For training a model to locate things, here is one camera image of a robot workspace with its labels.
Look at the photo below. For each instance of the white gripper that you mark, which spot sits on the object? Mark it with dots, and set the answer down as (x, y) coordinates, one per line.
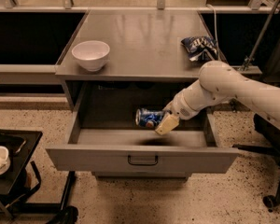
(179, 107)

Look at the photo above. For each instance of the blue pepsi can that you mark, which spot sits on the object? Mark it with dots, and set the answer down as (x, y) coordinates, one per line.
(148, 118)

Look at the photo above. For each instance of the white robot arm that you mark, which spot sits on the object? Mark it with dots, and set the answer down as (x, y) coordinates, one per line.
(218, 82)

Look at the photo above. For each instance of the grey open top drawer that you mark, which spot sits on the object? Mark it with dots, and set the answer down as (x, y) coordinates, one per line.
(102, 134)

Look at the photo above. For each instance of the grey metal cabinet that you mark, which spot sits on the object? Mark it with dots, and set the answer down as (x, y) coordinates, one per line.
(144, 47)

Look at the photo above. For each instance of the blue chip bag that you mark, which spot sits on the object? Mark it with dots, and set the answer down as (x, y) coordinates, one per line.
(200, 48)

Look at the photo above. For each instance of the metal diagonal rod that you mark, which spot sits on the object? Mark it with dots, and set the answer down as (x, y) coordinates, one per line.
(255, 5)

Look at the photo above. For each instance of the white bowl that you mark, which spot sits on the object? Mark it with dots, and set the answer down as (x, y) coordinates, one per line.
(91, 55)

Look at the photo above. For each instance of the black side cart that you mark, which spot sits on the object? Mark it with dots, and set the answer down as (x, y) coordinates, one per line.
(20, 179)

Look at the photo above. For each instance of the black drawer handle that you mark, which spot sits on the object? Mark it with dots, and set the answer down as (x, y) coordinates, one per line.
(143, 160)

